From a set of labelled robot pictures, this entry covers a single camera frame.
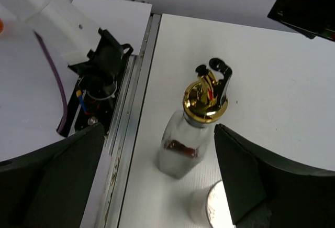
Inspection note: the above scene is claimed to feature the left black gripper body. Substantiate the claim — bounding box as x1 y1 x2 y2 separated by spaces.
267 0 334 41

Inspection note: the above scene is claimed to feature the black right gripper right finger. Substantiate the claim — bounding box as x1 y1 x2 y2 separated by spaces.
214 124 334 227

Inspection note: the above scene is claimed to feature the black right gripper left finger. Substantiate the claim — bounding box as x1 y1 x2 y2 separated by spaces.
1 123 105 227

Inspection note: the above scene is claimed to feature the dark-sauce glass bottle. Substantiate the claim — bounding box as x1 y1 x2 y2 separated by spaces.
158 58 232 179

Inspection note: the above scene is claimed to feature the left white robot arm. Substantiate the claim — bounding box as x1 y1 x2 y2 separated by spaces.
1 0 334 66

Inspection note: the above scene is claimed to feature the silver-lid white shaker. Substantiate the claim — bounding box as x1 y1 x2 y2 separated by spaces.
189 180 234 228

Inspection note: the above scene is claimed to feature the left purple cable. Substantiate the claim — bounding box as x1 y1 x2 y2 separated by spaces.
33 30 69 135

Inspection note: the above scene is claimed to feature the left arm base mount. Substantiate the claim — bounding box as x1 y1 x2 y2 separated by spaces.
60 28 133 137

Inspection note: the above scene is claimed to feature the aluminium table frame rail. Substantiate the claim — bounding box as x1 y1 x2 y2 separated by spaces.
80 13 162 228

